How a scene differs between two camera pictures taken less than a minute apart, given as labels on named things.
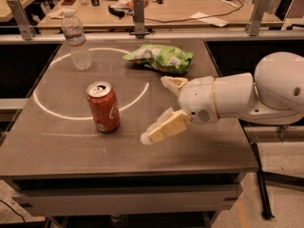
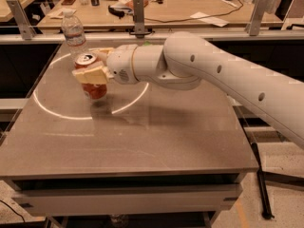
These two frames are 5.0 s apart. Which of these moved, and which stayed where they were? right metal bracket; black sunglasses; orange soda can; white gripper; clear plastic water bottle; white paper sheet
Moved: orange soda can; white gripper
Stayed: clear plastic water bottle; white paper sheet; black sunglasses; right metal bracket
